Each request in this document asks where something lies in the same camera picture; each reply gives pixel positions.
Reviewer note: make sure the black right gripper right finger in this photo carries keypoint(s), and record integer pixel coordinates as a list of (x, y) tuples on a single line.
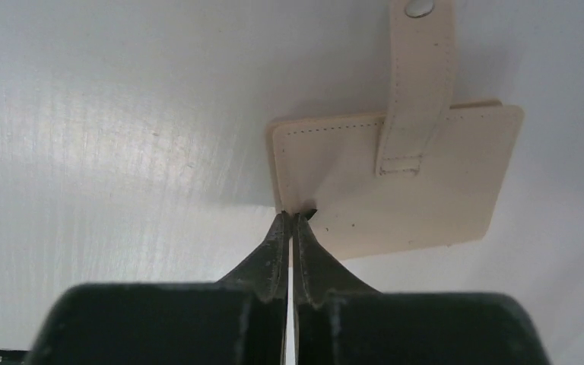
[(340, 319)]

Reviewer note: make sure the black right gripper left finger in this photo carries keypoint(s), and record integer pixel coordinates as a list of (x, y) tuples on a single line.
[(239, 319)]

